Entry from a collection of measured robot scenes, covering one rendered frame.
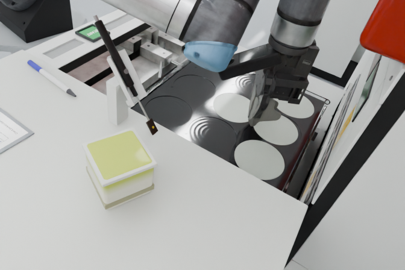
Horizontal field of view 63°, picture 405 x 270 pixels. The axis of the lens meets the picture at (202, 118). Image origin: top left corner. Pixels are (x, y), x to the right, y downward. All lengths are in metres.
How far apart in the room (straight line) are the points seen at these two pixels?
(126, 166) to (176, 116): 0.29
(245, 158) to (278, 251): 0.23
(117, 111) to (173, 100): 0.21
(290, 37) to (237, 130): 0.23
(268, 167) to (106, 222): 0.32
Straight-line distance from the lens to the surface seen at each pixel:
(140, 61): 0.89
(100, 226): 0.47
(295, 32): 0.56
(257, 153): 0.67
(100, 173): 0.43
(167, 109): 0.71
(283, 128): 0.74
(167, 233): 0.46
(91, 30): 0.84
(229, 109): 0.74
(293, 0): 0.55
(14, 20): 1.12
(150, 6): 0.52
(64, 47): 0.80
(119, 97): 0.54
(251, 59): 0.59
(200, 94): 0.77
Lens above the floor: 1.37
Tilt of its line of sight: 42 degrees down
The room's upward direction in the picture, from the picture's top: 12 degrees clockwise
